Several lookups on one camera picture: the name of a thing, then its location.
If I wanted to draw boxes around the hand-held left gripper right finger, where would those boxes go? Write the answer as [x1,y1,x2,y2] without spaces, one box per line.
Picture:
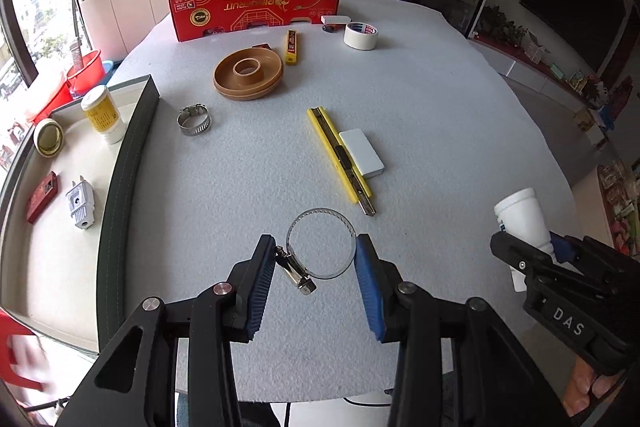
[354,233,569,427]

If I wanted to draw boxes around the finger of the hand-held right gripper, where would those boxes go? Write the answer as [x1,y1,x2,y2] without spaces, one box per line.
[489,231,553,282]
[549,230,610,269]

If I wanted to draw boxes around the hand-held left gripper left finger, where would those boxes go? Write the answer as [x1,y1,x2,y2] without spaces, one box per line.
[54,233,277,427]

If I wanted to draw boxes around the white plastic bottle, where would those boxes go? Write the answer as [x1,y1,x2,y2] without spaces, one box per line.
[494,187,557,294]

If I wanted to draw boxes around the large metal hose clamp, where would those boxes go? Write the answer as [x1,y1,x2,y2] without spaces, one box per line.
[274,206,358,295]

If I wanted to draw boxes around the white block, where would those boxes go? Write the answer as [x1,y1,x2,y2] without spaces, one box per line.
[338,129,386,178]

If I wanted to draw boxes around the yellow utility knife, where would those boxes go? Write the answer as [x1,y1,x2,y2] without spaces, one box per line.
[306,107,377,217]

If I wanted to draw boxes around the small metal hose clamp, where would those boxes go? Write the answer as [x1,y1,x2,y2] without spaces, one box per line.
[176,104,212,138]

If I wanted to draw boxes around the dark green rimmed tray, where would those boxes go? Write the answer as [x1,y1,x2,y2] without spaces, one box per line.
[0,74,161,353]

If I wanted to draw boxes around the grey plug adapter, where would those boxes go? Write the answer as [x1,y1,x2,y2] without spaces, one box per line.
[65,175,96,232]

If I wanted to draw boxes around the brown tape roll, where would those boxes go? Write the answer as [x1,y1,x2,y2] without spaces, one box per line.
[212,47,286,102]

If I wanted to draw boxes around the white bottle yellow label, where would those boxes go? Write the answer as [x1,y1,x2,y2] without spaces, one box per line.
[81,85,126,145]

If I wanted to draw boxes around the white tape roll blue label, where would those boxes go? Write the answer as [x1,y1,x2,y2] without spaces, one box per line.
[343,21,381,52]

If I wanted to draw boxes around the white tape roll yellow core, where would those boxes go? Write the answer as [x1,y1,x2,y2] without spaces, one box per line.
[33,118,65,156]

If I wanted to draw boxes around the person's right hand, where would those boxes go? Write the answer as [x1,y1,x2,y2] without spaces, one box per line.
[562,353,627,418]

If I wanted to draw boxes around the colourful packets pile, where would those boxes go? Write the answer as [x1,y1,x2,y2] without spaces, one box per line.
[597,159,640,260]

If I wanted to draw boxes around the white felt table mat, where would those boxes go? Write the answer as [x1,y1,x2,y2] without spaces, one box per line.
[97,0,576,408]

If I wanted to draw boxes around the low television console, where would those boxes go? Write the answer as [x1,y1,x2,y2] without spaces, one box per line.
[467,32,621,148]

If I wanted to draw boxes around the clear plastic box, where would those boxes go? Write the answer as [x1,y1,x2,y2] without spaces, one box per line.
[520,32,551,65]

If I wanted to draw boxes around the green leafy plants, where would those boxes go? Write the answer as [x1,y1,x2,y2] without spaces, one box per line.
[472,4,528,48]

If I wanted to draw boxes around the yellow blade case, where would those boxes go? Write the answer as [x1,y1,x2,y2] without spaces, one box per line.
[284,30,300,66]

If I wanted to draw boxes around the red plastic stool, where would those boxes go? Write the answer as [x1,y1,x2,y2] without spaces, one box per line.
[0,309,51,390]

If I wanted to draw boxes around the red bucket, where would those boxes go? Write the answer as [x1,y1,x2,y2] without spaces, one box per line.
[66,49,103,100]

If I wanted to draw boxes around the red cardboard box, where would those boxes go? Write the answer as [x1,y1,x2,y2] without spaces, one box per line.
[167,0,343,42]

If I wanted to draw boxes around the red basin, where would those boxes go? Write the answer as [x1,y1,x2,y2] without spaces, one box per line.
[25,79,75,124]

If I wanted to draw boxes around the white cabinet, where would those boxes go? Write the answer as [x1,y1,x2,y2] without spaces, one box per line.
[75,0,251,62]

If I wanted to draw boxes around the thin grey pole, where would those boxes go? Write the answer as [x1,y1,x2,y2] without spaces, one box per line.
[70,0,86,72]

